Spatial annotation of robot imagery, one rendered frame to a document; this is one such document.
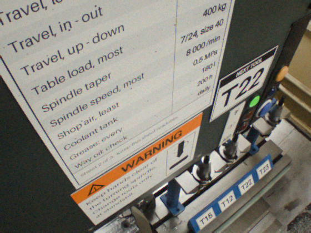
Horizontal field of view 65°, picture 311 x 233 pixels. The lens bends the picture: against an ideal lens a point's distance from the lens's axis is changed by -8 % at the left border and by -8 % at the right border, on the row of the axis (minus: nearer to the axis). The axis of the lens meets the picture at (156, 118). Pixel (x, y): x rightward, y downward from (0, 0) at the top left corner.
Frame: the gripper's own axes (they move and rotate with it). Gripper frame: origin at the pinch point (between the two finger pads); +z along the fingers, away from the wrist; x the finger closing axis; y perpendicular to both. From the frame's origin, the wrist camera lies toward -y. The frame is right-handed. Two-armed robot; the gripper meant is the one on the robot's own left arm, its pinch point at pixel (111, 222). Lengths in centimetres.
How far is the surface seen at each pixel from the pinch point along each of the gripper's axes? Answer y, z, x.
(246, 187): 48, -10, 50
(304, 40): 13, 12, 101
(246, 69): -32.1, -4.7, 19.3
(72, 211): -25.8, -3.7, -3.0
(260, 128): 20, -1, 55
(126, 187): -23.6, -4.2, 3.1
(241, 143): 19.8, -0.4, 45.8
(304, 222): 74, -41, 72
